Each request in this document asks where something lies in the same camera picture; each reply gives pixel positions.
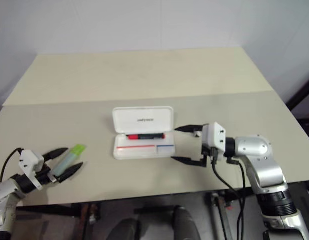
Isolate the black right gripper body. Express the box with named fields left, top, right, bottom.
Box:
left=194, top=123, right=219, bottom=169

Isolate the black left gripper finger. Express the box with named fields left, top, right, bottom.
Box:
left=55, top=162, right=84, bottom=183
left=42, top=147, right=70, bottom=162

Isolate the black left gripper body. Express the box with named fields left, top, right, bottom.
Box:
left=33, top=162, right=61, bottom=187

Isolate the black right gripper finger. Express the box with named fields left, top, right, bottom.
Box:
left=170, top=156, right=208, bottom=168
left=174, top=123, right=205, bottom=133

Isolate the green highlighter marker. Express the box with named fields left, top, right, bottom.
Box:
left=50, top=143, right=87, bottom=177

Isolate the red and black marker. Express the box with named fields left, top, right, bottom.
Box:
left=126, top=133, right=166, bottom=141

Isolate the white plastic pencil case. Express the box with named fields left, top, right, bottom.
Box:
left=112, top=106, right=176, bottom=161

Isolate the dark rounded shape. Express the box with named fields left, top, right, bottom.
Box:
left=173, top=205, right=202, bottom=240

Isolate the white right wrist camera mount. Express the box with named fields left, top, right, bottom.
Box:
left=202, top=121, right=227, bottom=161

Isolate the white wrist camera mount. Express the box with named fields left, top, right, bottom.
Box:
left=202, top=121, right=227, bottom=161
left=18, top=149, right=45, bottom=191

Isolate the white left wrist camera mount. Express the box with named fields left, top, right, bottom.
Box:
left=18, top=149, right=45, bottom=191

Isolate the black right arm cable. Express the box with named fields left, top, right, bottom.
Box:
left=211, top=148, right=246, bottom=240

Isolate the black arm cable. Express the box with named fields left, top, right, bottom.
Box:
left=0, top=147, right=23, bottom=183
left=211, top=148, right=246, bottom=240

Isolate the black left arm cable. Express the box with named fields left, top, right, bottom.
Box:
left=0, top=147, right=23, bottom=183

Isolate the metal table leg frame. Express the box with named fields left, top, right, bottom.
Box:
left=205, top=191, right=235, bottom=240

